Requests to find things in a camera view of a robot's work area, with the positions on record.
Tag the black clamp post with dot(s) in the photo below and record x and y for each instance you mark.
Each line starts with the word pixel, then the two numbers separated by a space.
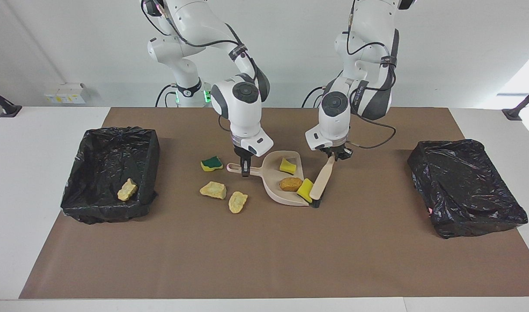
pixel 8 110
pixel 514 113

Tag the small beige sponge block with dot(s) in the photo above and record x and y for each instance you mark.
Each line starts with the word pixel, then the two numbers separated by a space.
pixel 127 190

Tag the pink plastic dustpan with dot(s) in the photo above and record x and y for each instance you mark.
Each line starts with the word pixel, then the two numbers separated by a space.
pixel 273 182

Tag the green and yellow sponge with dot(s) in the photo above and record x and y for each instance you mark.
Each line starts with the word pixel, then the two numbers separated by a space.
pixel 211 163

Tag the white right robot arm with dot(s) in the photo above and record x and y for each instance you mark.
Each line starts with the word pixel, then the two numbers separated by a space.
pixel 243 108

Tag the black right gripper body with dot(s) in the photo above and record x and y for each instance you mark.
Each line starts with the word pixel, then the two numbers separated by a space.
pixel 243 157

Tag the notched yellow sponge piece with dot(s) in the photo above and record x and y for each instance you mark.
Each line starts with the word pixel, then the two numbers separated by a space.
pixel 305 188

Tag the closed black bag bin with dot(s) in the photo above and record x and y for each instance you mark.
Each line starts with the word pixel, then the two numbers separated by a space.
pixel 464 186

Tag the open bin with black bag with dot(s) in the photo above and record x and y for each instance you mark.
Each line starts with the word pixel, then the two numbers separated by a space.
pixel 108 147

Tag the pink hand brush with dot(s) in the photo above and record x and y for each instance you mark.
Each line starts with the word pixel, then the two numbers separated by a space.
pixel 323 180

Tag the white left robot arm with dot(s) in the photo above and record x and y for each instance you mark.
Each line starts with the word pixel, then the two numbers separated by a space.
pixel 334 117

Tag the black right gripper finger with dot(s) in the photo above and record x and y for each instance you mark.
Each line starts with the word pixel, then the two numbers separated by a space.
pixel 246 170

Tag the white wall power box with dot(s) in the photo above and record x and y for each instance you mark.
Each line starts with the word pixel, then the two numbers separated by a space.
pixel 65 95

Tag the brown table mat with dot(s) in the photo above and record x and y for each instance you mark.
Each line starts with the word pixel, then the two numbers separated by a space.
pixel 264 260

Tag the wedge yellow sponge piece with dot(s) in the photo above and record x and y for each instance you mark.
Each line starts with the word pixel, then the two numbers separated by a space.
pixel 287 166

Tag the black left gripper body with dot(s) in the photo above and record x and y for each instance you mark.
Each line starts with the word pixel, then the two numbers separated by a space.
pixel 344 152

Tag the angular beige sponge chunk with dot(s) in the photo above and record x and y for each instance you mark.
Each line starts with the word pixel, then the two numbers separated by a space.
pixel 213 190

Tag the brown oval sponge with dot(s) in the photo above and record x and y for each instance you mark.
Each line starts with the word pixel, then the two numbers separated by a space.
pixel 290 184

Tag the rounded beige sponge chunk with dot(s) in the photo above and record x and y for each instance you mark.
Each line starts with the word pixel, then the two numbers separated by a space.
pixel 238 202

